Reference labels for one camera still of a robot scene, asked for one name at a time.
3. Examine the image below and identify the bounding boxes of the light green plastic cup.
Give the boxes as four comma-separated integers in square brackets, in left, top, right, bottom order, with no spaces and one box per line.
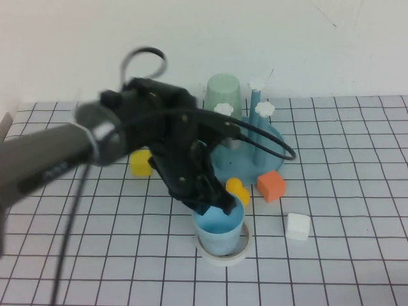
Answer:
[203,73,242,150]

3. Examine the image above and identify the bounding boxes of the orange foam cube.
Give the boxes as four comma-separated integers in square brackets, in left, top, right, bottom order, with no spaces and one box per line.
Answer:
[256,170,287,203]

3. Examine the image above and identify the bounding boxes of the white tape roll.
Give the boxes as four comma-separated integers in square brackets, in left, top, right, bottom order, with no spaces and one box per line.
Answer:
[194,221,252,268]

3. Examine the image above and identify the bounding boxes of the white grid-pattern table cover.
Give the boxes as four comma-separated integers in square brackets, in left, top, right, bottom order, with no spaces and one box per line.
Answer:
[0,94,408,306]

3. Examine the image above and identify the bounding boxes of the light blue plastic cup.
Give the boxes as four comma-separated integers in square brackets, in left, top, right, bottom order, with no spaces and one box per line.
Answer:
[191,194,246,256]

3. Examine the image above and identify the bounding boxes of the black left wrist camera cable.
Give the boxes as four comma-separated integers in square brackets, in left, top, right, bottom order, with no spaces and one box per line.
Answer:
[50,108,296,306]

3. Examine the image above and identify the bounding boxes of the blue cup stand white caps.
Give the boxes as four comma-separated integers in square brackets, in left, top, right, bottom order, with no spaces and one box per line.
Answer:
[208,78,286,186]

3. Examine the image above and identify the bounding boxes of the white foam cube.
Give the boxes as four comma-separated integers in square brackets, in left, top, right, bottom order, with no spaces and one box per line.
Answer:
[285,212,311,241]

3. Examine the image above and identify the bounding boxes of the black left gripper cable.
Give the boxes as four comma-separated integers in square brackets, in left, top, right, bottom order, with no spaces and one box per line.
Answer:
[119,47,169,93]

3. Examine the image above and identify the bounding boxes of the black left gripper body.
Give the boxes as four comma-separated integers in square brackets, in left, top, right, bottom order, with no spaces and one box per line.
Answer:
[149,136,224,203]

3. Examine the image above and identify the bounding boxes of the yellow rubber duck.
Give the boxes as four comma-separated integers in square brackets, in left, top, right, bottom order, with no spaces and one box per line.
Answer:
[225,177,251,208]

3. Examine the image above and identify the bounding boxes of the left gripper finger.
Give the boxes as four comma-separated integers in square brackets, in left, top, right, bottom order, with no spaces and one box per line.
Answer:
[208,183,238,215]
[178,199,211,215]

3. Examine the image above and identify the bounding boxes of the yellow foam cube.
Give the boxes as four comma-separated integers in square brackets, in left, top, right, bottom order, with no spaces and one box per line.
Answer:
[129,150,154,177]

